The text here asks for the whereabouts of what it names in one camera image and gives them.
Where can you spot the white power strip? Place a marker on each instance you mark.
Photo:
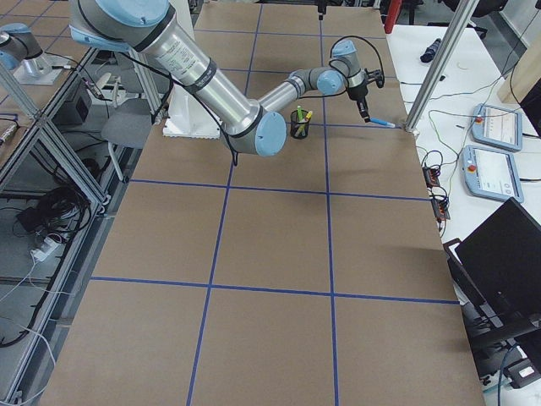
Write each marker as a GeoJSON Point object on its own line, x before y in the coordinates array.
{"type": "Point", "coordinates": [44, 251]}

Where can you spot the right orange black USB hub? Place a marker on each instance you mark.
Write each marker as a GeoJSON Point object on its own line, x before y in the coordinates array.
{"type": "Point", "coordinates": [440, 210]}

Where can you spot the green marker pen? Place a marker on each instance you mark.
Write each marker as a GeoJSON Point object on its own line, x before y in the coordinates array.
{"type": "Point", "coordinates": [300, 119]}

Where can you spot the black laptop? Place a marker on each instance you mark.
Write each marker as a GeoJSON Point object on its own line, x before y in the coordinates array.
{"type": "Point", "coordinates": [500, 262]}

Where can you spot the folded dark blue umbrella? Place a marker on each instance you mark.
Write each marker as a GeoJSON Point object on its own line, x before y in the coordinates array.
{"type": "Point", "coordinates": [430, 52]}

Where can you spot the overhead black camera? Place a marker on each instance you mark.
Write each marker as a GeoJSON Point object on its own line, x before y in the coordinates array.
{"type": "Point", "coordinates": [321, 8]}

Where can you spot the blue marker pen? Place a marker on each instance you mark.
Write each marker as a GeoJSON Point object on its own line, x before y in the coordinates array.
{"type": "Point", "coordinates": [383, 123]}

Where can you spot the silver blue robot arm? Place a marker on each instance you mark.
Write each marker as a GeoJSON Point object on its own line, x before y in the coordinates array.
{"type": "Point", "coordinates": [248, 125]}
{"type": "Point", "coordinates": [17, 45]}

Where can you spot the silver aluminium frame post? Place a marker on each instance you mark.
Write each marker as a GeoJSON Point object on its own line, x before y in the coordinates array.
{"type": "Point", "coordinates": [452, 36]}

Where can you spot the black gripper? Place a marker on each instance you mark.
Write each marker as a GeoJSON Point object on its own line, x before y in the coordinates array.
{"type": "Point", "coordinates": [357, 92]}

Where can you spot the orange black usb hub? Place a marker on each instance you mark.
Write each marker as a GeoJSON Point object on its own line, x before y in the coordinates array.
{"type": "Point", "coordinates": [431, 176]}
{"type": "Point", "coordinates": [440, 210]}

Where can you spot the black mesh pen cup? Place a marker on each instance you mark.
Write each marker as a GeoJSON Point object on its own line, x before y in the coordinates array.
{"type": "Point", "coordinates": [294, 123]}

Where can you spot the far teach pendant tablet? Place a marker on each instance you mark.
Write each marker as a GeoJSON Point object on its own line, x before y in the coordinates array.
{"type": "Point", "coordinates": [497, 126]}

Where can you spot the teach pendant tablet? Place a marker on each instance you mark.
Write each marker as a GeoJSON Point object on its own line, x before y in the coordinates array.
{"type": "Point", "coordinates": [497, 126]}
{"type": "Point", "coordinates": [491, 173]}

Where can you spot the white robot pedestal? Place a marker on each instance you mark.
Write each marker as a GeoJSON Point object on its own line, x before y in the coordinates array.
{"type": "Point", "coordinates": [186, 117]}

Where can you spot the brown paper table mat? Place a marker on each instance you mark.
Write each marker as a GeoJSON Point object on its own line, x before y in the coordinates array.
{"type": "Point", "coordinates": [312, 277]}

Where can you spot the yellow marker pen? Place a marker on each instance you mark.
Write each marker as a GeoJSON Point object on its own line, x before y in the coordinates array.
{"type": "Point", "coordinates": [307, 116]}

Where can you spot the near teach pendant tablet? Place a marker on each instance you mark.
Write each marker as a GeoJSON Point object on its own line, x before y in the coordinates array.
{"type": "Point", "coordinates": [491, 173]}

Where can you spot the left orange black USB hub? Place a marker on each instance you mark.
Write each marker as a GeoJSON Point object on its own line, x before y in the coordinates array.
{"type": "Point", "coordinates": [431, 176]}

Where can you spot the grey office chair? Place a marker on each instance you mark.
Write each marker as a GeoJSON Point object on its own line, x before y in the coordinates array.
{"type": "Point", "coordinates": [130, 124]}

